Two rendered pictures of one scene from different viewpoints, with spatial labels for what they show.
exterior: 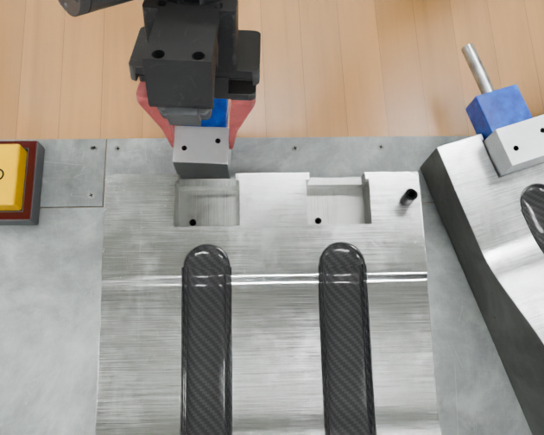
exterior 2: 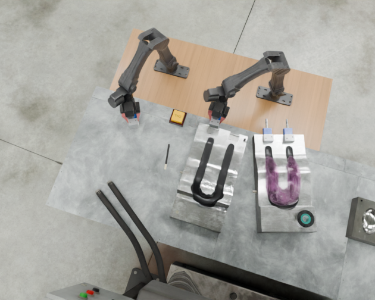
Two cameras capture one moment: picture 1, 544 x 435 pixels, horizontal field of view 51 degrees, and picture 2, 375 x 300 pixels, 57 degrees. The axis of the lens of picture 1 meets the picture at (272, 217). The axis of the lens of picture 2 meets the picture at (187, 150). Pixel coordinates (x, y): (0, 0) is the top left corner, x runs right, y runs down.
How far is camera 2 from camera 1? 133 cm
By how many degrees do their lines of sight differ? 7
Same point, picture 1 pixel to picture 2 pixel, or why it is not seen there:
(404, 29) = (259, 111)
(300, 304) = (222, 150)
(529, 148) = (268, 138)
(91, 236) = (191, 131)
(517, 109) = (269, 132)
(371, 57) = (250, 115)
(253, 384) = (212, 159)
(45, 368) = (178, 150)
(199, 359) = (205, 153)
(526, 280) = (260, 159)
